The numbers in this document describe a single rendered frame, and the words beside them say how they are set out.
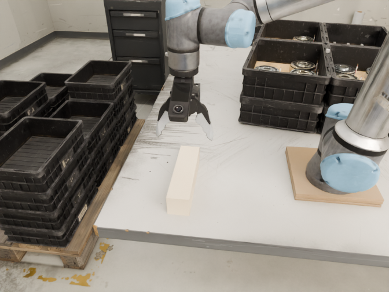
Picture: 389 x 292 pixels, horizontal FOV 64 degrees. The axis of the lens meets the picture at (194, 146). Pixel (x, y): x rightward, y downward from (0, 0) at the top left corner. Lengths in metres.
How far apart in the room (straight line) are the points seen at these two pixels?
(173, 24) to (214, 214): 0.49
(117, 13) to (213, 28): 2.02
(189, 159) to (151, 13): 1.79
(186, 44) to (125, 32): 1.99
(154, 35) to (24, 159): 1.48
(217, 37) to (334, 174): 0.39
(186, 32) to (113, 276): 1.22
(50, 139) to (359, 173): 1.36
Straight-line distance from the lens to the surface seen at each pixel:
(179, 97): 0.72
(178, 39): 0.71
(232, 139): 1.14
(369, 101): 0.70
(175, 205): 0.83
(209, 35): 0.68
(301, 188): 0.94
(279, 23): 1.89
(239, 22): 0.67
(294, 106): 1.17
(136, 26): 2.66
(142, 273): 1.60
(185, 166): 0.91
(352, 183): 0.77
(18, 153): 1.64
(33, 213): 1.46
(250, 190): 0.94
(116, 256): 1.68
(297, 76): 1.13
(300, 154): 1.07
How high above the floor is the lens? 1.33
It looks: 35 degrees down
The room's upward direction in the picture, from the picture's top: straight up
